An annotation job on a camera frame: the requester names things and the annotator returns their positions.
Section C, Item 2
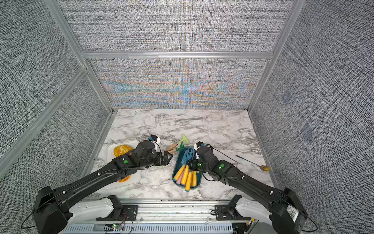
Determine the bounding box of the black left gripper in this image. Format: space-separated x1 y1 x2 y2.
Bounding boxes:
139 150 174 170

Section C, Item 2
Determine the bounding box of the teal plastic storage box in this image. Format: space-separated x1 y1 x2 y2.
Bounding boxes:
172 147 203 192

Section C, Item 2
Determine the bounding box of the light green tool wooden handle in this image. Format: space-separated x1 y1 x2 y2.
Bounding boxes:
167 135 190 151

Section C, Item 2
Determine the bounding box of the light blue rake yellow handle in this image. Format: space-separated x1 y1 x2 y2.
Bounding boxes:
185 171 193 192

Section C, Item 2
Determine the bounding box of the dark green tool wooden handle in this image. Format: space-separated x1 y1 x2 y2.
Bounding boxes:
168 144 185 154

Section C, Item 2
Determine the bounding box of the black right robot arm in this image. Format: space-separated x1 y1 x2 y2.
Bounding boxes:
188 141 308 234

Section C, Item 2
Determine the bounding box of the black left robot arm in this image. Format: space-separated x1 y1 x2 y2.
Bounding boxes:
32 135 173 234

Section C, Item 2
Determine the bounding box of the oval yellow bread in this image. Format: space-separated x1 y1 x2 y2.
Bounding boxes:
114 145 133 157

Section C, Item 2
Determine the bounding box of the white rectangular tray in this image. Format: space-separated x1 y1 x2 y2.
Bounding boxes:
103 140 142 188

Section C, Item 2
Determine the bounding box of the small brush blue stick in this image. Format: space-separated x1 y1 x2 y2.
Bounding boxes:
235 155 270 172

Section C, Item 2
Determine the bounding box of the green tool pink handle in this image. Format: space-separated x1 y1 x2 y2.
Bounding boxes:
176 173 184 185

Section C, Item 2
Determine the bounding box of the ring shaped bread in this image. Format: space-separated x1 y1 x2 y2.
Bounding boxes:
118 175 131 183

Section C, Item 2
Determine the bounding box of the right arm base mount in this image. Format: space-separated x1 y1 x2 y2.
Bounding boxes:
213 195 252 221

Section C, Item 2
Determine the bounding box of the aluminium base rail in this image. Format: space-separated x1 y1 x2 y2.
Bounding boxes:
52 200 302 234

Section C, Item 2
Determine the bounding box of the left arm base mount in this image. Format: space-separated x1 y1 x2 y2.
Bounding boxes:
96 195 139 221

